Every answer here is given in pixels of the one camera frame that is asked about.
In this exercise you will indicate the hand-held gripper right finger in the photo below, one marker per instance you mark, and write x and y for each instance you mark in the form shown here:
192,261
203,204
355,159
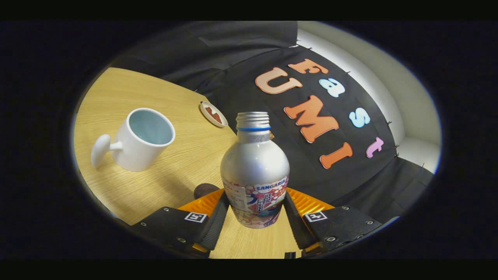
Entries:
342,225

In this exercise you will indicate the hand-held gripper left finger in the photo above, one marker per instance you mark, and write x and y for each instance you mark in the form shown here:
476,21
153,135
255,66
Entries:
171,225

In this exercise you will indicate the dark brown round coaster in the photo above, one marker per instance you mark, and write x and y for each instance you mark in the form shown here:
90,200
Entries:
204,190

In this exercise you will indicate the white cup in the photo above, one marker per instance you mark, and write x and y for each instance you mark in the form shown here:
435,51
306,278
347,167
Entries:
136,151

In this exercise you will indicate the silver juice bottle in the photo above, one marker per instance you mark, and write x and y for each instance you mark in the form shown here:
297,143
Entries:
255,167

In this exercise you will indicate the small white plate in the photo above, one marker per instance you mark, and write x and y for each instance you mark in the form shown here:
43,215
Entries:
205,114

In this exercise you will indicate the reddish brown food pieces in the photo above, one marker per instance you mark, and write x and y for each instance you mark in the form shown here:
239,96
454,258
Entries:
214,115

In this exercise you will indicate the wooden table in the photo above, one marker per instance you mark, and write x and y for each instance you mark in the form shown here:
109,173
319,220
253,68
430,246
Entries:
105,89

